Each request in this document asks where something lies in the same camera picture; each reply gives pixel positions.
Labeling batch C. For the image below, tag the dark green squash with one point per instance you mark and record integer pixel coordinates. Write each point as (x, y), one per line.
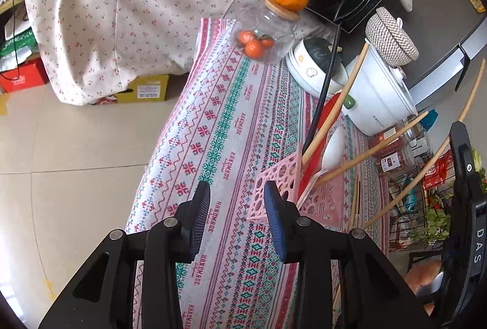
(319, 51)

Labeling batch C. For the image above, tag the person's right hand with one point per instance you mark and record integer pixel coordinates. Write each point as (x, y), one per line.
(422, 273)

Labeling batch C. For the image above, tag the glass jar with wooden lid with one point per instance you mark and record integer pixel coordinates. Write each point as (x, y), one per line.
(274, 24)

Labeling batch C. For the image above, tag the teal plastic bag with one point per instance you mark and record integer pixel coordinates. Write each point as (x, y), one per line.
(429, 119)

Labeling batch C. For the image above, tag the black chopstick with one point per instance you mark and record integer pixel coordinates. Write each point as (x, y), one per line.
(328, 81)

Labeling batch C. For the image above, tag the white electric cooking pot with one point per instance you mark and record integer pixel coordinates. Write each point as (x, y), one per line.
(376, 97)

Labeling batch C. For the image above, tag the tall jar of red spice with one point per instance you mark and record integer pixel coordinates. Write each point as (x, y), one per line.
(399, 131)

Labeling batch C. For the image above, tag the floral white cloth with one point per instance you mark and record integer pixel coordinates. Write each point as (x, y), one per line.
(95, 28)

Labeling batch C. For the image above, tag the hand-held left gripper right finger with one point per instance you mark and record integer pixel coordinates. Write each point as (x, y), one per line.
(274, 218)

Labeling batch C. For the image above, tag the leafy green herbs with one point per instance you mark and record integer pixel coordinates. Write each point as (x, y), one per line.
(433, 226)

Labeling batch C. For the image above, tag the short jar of dried snacks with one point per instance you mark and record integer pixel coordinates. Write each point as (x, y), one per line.
(397, 162)

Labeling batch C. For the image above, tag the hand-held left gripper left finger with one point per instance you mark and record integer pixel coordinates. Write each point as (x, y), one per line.
(201, 215)

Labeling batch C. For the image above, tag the pale green cabbage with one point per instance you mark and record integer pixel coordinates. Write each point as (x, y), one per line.
(481, 177)

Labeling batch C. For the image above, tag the red box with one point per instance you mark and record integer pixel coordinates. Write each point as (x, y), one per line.
(23, 76)

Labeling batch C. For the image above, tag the white plastic spoon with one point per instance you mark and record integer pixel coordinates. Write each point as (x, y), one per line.
(333, 150)

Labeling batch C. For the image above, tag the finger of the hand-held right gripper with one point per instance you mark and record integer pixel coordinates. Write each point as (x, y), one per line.
(464, 161)

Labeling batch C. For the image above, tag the grey refrigerator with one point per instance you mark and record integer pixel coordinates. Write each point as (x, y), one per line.
(437, 9)

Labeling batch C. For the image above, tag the pink plastic lattice basket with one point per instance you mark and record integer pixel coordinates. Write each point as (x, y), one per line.
(279, 169)

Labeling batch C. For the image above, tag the red plastic bag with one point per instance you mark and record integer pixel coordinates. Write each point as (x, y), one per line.
(437, 173)

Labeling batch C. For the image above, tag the woven lidded basket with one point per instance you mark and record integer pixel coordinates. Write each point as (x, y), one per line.
(388, 36)

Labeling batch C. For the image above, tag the red silicone spoon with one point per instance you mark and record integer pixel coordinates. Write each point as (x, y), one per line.
(312, 161)

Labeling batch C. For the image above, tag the small mandarin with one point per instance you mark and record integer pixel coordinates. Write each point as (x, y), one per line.
(245, 37)
(267, 42)
(254, 49)

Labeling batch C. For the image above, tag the yellow cardboard box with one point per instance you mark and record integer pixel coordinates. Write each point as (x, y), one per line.
(148, 89)

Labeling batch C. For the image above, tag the wooden shelf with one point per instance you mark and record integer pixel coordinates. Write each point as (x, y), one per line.
(7, 6)

